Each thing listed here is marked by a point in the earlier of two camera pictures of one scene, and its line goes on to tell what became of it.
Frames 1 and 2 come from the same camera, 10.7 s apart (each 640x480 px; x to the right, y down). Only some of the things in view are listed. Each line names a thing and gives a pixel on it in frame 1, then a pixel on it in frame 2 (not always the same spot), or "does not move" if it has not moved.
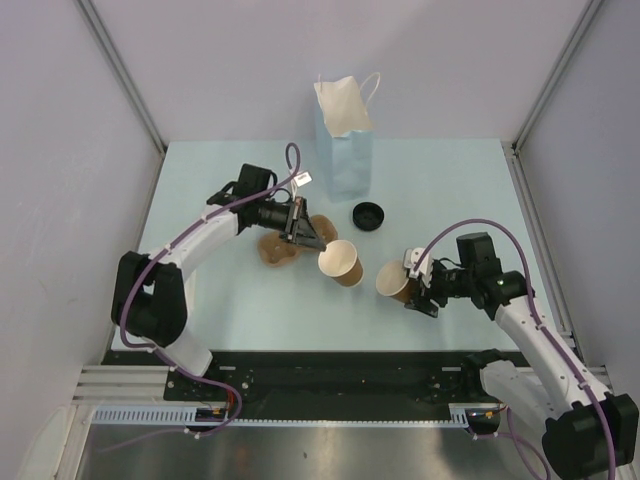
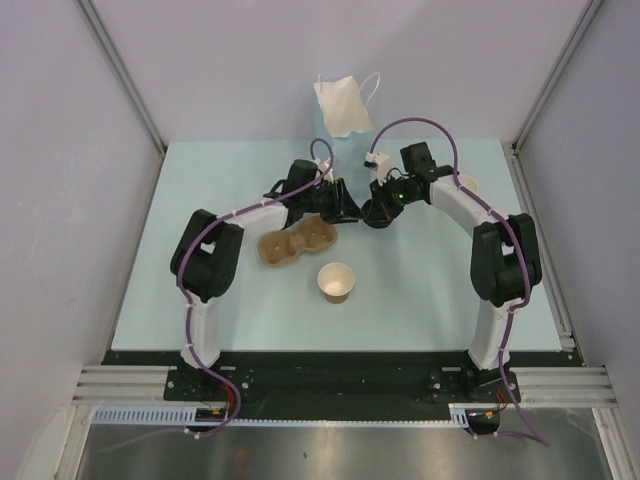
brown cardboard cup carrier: [275, 250] does not move
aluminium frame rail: [119, 68] does not move
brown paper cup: [393, 281] to [469, 181]
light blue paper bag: [345, 134] does not move
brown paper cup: [340, 261] to [336, 280]
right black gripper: [431, 292] to [382, 208]
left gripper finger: [306, 235] to [353, 211]
